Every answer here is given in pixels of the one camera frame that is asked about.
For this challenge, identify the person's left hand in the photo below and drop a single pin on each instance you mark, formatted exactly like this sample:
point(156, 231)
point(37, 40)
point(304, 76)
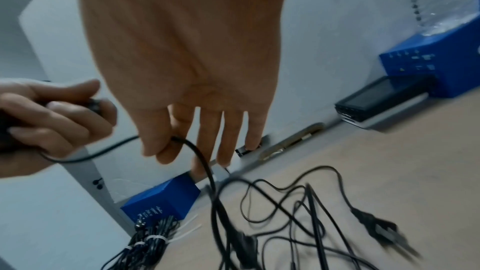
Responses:
point(37, 132)

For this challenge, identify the person's right hand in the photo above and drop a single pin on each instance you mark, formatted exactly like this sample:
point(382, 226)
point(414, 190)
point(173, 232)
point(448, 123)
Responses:
point(187, 41)

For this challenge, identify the blue triangular box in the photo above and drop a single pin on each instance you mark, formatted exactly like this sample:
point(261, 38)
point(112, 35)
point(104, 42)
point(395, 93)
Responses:
point(165, 200)

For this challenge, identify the light wooden table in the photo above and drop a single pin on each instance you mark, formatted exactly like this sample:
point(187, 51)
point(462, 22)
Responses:
point(412, 174)

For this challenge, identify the grey door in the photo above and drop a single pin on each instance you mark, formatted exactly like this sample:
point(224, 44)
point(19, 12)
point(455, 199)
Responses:
point(80, 180)

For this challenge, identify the small black screen device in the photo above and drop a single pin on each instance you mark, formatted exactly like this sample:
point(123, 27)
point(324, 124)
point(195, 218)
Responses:
point(375, 97)

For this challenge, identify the blue rectangular box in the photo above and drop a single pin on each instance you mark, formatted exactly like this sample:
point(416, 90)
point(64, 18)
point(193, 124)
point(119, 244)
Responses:
point(442, 64)

